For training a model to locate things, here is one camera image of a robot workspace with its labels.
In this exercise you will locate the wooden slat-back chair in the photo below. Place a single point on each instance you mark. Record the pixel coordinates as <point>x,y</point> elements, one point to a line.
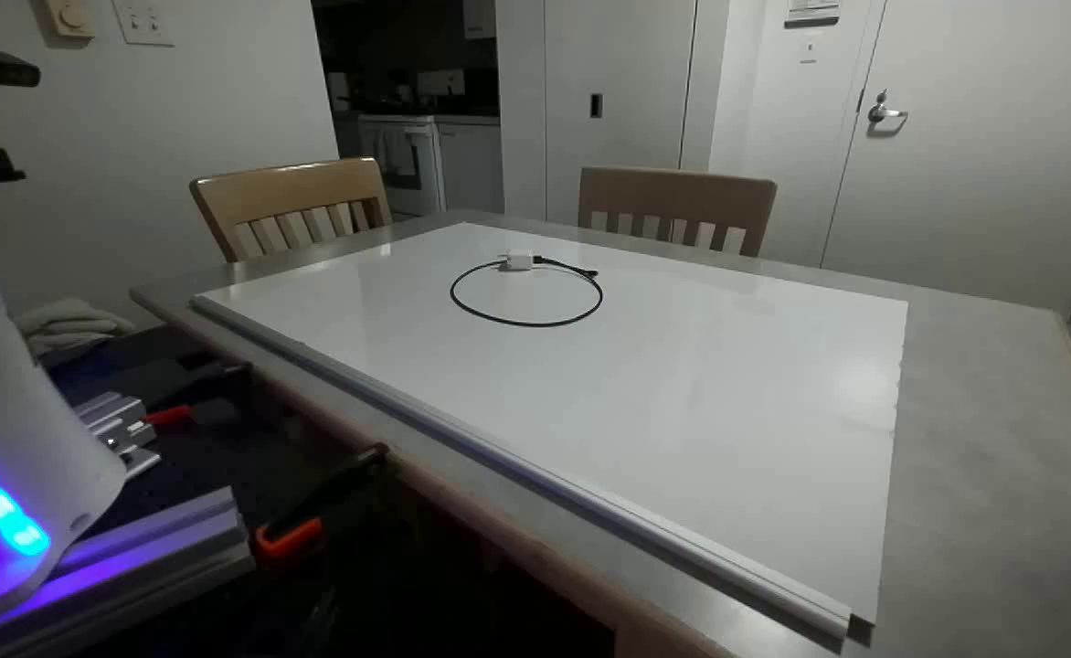
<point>290,188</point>
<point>680,190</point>

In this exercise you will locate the white crumpled cloth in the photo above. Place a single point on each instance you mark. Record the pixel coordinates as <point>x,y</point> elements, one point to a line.
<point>71,327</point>

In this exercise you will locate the white whiteboard sheet with rail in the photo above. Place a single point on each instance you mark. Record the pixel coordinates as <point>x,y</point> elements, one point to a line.
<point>631,402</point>

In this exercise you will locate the small black wall switch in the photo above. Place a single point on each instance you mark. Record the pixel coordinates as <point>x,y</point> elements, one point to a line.
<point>596,104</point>

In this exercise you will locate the white wall switch plate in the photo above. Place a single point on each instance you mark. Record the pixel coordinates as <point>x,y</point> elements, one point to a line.
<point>145,20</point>

